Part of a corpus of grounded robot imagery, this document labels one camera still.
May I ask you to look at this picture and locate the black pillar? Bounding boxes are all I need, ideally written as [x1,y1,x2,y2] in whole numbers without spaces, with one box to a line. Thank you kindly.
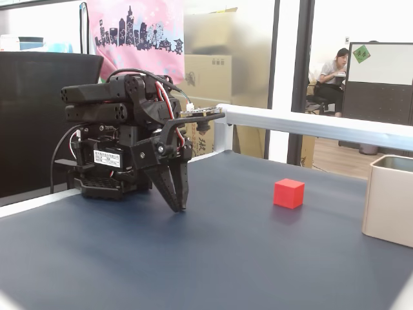
[287,0,316,166]

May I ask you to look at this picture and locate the black office chair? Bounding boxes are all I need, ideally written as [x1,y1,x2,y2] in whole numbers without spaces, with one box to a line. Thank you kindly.
[305,80,337,116]

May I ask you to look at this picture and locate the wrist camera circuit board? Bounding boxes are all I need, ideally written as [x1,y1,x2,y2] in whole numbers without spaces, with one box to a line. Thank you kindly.
[167,105,226,136]

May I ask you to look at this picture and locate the green square sticker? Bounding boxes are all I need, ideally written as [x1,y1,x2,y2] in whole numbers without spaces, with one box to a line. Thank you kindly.
[352,44,372,63]

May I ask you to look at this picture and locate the white table edge strip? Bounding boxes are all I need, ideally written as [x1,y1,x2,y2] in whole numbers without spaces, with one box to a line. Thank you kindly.
[0,188,82,219]

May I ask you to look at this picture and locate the dark office partition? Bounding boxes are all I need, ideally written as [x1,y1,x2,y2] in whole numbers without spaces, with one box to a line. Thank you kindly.
[341,41,413,127]

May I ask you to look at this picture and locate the white aluminium table rail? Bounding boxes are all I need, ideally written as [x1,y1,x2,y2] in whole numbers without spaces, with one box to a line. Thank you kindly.
[214,103,413,153]

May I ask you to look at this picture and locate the dark blue table mat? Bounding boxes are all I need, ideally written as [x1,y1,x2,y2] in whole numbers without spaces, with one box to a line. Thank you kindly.
[0,150,413,310]

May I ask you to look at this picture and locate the printed cardboard box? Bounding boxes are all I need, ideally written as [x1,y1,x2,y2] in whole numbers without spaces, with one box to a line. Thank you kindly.
[189,119,216,158]

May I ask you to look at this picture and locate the black mesh chair back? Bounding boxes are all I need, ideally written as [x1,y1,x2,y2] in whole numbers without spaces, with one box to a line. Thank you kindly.
[0,51,105,198]

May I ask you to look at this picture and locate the red white black servo wire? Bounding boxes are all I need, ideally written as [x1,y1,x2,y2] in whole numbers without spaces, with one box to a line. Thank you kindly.
[154,80,187,153]

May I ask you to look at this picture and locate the beige metal container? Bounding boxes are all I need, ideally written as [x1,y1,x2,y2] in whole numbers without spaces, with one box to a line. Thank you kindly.
[361,154,413,249]

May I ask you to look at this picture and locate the black camera cable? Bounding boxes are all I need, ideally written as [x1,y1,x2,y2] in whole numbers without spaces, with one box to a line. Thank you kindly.
[107,68,192,108]

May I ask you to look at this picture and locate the red cube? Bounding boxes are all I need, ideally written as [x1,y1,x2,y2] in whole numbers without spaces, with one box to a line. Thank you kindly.
[273,178,306,210]

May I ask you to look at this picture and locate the cardboard box behind frosted glass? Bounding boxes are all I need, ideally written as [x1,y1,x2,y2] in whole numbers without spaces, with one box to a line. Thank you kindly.
[183,7,239,56]

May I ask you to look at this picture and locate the silver banner pole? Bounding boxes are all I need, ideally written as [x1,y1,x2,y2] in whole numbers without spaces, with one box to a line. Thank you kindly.
[78,1,90,54]

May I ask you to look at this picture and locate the large brown cardboard box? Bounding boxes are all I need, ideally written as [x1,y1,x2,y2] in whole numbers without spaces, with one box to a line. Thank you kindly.
[183,53,234,98]

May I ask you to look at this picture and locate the person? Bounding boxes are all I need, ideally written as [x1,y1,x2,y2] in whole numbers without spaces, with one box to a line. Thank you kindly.
[316,47,350,118]

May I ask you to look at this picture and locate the black power cable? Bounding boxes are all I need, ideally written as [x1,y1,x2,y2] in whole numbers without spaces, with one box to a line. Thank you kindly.
[50,124,82,194]

